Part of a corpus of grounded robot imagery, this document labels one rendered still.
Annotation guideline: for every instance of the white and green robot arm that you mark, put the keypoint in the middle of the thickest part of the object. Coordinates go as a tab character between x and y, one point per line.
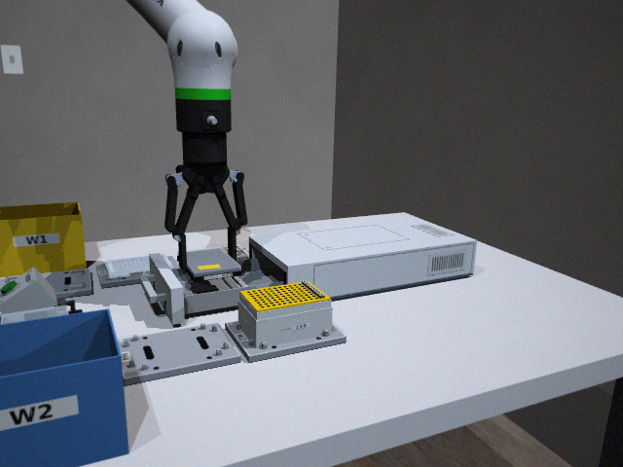
203	51

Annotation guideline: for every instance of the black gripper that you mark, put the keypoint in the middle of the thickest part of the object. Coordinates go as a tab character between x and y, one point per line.
205	171

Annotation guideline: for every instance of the yellow waste bin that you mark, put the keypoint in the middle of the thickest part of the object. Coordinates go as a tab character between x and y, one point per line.
48	237

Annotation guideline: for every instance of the blue waste bin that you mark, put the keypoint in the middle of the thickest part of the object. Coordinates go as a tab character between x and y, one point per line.
65	416

